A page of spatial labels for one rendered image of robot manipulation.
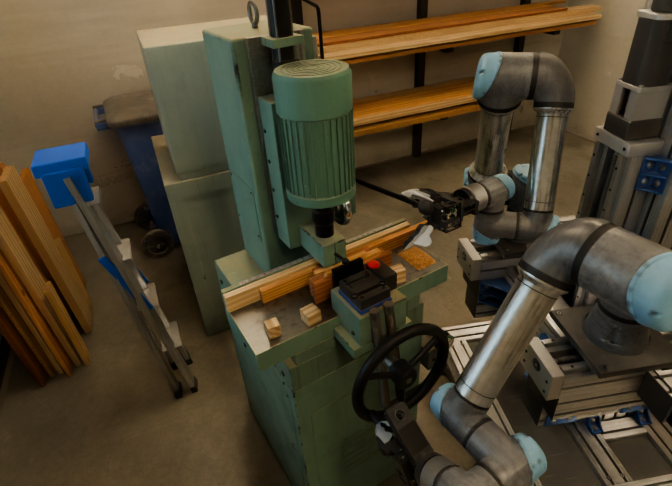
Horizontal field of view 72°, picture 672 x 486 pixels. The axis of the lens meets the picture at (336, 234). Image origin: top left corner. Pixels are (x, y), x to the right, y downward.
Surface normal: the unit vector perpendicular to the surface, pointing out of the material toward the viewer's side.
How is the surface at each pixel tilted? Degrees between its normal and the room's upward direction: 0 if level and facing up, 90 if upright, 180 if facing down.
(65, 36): 90
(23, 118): 90
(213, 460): 0
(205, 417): 1
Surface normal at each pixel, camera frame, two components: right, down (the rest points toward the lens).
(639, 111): 0.15, 0.53
